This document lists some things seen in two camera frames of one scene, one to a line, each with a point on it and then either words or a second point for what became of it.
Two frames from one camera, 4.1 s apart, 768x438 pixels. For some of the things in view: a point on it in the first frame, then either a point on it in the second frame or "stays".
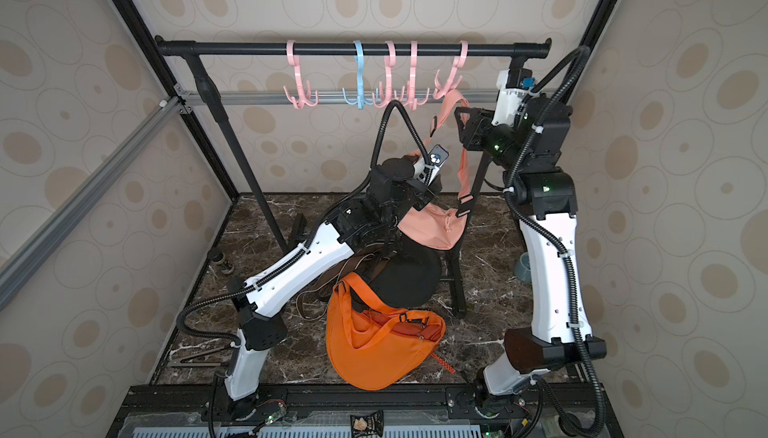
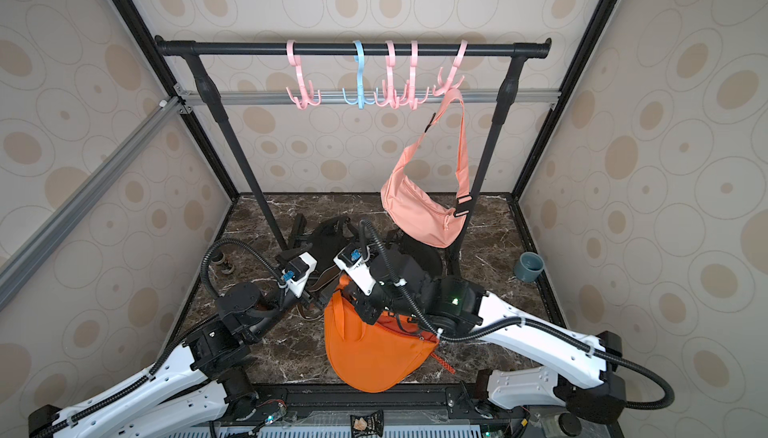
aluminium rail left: (80, 200) stays
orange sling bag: (374, 348) stays
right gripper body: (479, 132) → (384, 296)
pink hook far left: (302, 99) stays
